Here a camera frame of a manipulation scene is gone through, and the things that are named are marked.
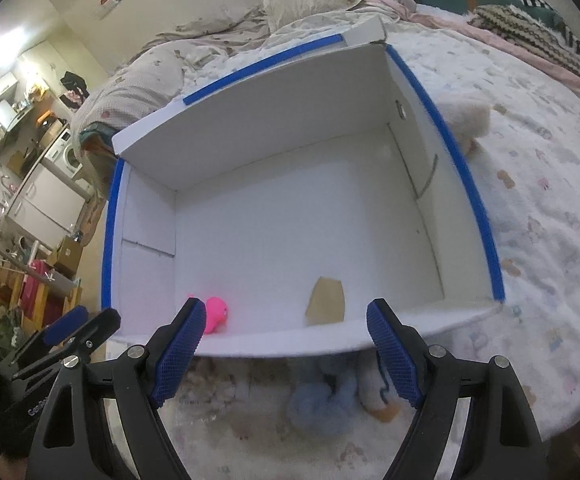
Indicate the cream fluffy plush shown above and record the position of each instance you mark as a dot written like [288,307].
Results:
[465,115]

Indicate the white cardboard box blue tape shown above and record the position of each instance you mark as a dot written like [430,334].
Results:
[295,210]

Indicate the beige patterned duvet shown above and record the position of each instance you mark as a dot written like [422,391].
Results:
[169,65]

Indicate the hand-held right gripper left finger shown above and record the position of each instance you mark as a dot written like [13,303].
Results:
[179,355]

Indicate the beige patterned pillow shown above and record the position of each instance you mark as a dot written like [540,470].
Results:
[310,0]

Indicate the pink hanging cloth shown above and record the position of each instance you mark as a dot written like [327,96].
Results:
[73,96]

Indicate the black hanging cloth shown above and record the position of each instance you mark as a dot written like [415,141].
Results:
[72,80]

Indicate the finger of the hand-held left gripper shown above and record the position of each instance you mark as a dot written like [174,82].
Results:
[67,326]
[100,325]

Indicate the light blue fluffy plush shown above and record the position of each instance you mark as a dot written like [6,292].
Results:
[320,400]

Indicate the yellow wooden rack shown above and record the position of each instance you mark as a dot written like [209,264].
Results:
[7,292]

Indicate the pink plush toy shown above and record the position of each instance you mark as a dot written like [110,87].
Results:
[215,314]

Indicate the white sock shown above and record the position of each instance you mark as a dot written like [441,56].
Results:
[372,395]

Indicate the white kitchen cabinet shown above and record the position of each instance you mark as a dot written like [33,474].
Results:
[44,197]

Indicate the white washing machine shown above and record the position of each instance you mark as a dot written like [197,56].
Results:
[67,155]

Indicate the wall hook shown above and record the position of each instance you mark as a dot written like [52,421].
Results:
[111,0]

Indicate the tan cloth pouch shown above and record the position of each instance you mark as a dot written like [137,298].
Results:
[326,302]

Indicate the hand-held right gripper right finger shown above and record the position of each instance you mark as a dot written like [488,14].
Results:
[395,355]

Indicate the pink bed sheet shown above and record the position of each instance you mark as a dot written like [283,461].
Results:
[420,10]

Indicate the brown cardboard box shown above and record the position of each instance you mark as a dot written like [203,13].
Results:
[67,252]

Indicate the brown patterned knit blanket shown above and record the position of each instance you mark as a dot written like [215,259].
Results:
[520,25]

